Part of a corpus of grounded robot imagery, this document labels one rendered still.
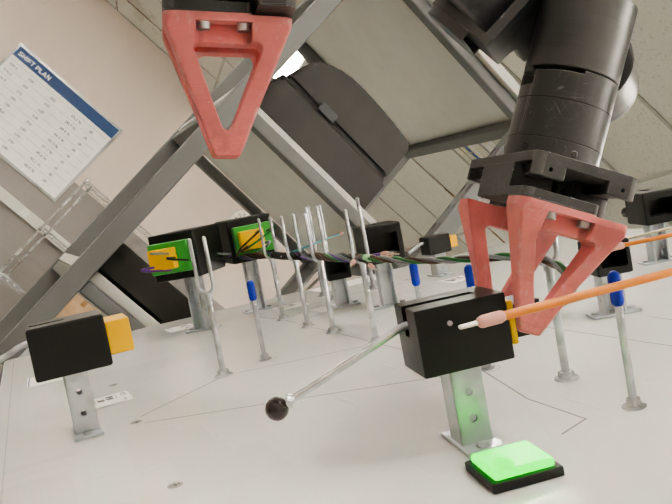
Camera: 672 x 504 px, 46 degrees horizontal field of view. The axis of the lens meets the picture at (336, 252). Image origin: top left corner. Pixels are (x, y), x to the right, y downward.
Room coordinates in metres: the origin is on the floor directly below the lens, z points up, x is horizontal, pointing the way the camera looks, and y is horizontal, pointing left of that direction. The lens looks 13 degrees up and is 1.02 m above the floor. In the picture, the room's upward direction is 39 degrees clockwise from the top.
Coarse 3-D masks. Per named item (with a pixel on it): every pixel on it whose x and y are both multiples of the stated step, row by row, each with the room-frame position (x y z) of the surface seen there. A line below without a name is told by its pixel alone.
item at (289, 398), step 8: (392, 328) 0.46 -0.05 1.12; (400, 328) 0.46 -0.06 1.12; (384, 336) 0.46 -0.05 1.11; (392, 336) 0.46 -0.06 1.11; (368, 344) 0.46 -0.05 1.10; (376, 344) 0.46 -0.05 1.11; (360, 352) 0.46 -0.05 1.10; (368, 352) 0.46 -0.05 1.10; (344, 360) 0.47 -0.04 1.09; (352, 360) 0.46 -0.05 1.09; (336, 368) 0.46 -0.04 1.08; (344, 368) 0.46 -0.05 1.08; (320, 376) 0.47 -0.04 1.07; (328, 376) 0.46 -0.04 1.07; (312, 384) 0.47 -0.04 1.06; (320, 384) 0.47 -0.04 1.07; (296, 392) 0.47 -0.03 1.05; (304, 392) 0.47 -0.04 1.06; (288, 400) 0.46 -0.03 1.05; (296, 400) 0.47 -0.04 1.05
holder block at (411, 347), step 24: (480, 288) 0.47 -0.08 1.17; (408, 312) 0.45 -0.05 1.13; (432, 312) 0.44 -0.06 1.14; (456, 312) 0.44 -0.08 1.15; (480, 312) 0.44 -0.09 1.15; (408, 336) 0.47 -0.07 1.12; (432, 336) 0.44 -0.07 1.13; (456, 336) 0.44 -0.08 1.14; (480, 336) 0.45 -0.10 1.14; (504, 336) 0.45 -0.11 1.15; (408, 360) 0.48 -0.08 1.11; (432, 360) 0.45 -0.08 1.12; (456, 360) 0.45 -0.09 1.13; (480, 360) 0.45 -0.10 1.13
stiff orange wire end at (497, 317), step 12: (648, 276) 0.33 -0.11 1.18; (660, 276) 0.33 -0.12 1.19; (600, 288) 0.33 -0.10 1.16; (612, 288) 0.33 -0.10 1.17; (624, 288) 0.33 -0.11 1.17; (552, 300) 0.32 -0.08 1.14; (564, 300) 0.32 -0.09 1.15; (576, 300) 0.32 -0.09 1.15; (492, 312) 0.32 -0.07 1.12; (504, 312) 0.32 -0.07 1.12; (516, 312) 0.32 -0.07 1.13; (528, 312) 0.32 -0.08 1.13; (468, 324) 0.32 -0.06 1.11; (480, 324) 0.32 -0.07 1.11; (492, 324) 0.32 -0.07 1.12
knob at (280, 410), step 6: (270, 402) 0.47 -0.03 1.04; (276, 402) 0.46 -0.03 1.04; (282, 402) 0.46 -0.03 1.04; (270, 408) 0.46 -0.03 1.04; (276, 408) 0.46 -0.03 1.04; (282, 408) 0.46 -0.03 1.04; (288, 408) 0.47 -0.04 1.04; (270, 414) 0.46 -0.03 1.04; (276, 414) 0.46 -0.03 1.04; (282, 414) 0.46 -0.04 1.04; (276, 420) 0.47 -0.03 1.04
